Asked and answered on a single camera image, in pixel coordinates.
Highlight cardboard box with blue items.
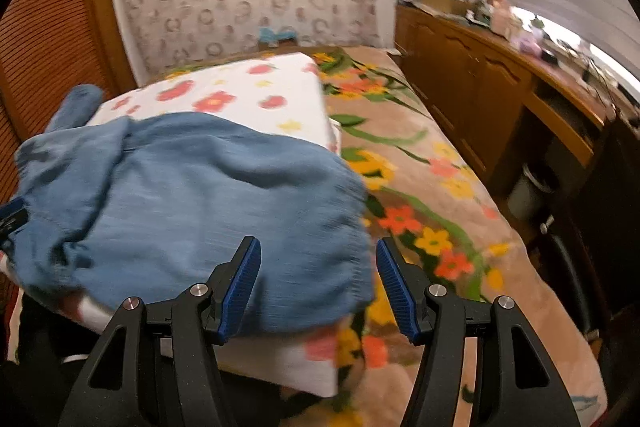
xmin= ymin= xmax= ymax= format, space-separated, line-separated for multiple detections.
xmin=258 ymin=26 xmax=298 ymax=49

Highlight beige floral blanket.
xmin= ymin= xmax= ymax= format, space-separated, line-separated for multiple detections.
xmin=150 ymin=44 xmax=610 ymax=427

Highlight pink bottle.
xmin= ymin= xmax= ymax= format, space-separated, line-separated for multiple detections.
xmin=490 ymin=0 xmax=512 ymax=39

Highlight blue denim jeans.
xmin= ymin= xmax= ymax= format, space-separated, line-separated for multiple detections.
xmin=1 ymin=110 xmax=377 ymax=336

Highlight wooden sideboard cabinet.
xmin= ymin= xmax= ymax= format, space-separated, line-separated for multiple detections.
xmin=395 ymin=5 xmax=615 ymax=199

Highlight cardboard box on sideboard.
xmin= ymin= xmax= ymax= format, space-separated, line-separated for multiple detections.
xmin=416 ymin=0 xmax=475 ymax=16

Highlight folded blue jeans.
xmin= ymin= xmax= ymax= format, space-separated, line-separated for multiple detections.
xmin=44 ymin=84 xmax=103 ymax=133

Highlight wooden louvered wardrobe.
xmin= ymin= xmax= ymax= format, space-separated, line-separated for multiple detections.
xmin=1 ymin=0 xmax=137 ymax=202

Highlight white strawberry flower sheet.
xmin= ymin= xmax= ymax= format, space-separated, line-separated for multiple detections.
xmin=0 ymin=51 xmax=343 ymax=399

